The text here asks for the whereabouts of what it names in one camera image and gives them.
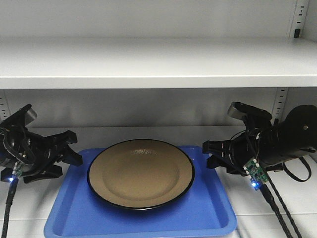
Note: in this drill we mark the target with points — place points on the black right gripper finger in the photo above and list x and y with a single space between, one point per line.
217 146
214 161

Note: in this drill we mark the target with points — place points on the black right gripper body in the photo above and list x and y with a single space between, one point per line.
235 153

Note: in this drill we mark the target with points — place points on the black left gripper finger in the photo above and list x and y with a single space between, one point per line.
67 155
60 142

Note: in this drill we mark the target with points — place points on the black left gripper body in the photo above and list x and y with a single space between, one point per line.
39 165

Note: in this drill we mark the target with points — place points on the blue plastic tray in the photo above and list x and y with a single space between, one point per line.
203 211

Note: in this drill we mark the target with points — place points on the tan plate with black rim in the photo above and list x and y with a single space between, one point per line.
141 174

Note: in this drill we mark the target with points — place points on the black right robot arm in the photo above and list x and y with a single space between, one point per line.
270 144

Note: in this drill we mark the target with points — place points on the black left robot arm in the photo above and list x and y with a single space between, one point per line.
8 155

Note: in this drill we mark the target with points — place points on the white cabinet shelf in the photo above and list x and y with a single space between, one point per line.
101 63

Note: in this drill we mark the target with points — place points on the green circuit board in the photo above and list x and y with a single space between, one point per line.
16 171
256 173

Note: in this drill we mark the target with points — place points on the left green circuit board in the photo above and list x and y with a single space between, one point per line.
16 171

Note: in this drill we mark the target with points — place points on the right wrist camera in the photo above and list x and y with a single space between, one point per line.
238 110

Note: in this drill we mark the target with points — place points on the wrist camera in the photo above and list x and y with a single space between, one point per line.
238 110
22 117

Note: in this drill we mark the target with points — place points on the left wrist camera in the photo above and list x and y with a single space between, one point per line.
22 117

